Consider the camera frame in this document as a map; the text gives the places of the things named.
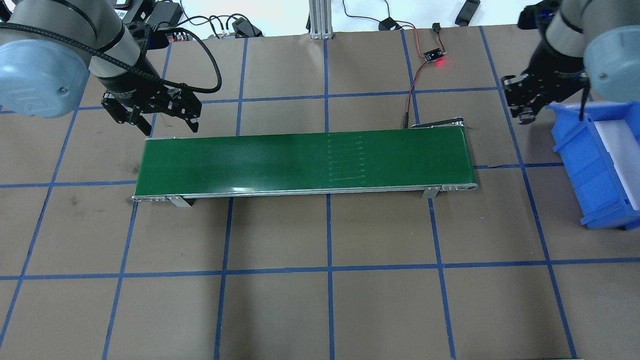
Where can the small sensor circuit board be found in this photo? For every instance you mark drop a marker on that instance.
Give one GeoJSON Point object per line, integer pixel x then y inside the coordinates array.
{"type": "Point", "coordinates": [433, 55]}

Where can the black power adapter brick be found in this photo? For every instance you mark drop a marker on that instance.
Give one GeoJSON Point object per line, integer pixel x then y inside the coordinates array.
{"type": "Point", "coordinates": [466, 13]}

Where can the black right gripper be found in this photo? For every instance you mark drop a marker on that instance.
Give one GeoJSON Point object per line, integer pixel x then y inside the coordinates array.
{"type": "Point", "coordinates": [554, 66]}

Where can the blue plastic storage bin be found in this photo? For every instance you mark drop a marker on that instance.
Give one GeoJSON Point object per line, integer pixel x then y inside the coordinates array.
{"type": "Point", "coordinates": [599, 146]}

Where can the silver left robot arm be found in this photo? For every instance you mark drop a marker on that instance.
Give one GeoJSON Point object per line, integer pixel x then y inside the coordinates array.
{"type": "Point", "coordinates": [50, 48]}

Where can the aluminium frame post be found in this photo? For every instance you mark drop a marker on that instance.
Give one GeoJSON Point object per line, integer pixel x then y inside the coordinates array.
{"type": "Point", "coordinates": [320, 20]}

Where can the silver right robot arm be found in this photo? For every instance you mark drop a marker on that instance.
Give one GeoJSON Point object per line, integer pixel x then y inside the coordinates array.
{"type": "Point", "coordinates": [585, 46]}

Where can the green conveyor belt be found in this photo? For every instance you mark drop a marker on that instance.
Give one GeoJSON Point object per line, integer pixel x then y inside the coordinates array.
{"type": "Point", "coordinates": [428, 159]}

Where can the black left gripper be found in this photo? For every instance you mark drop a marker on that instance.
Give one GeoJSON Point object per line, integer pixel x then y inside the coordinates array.
{"type": "Point", "coordinates": [131, 83]}

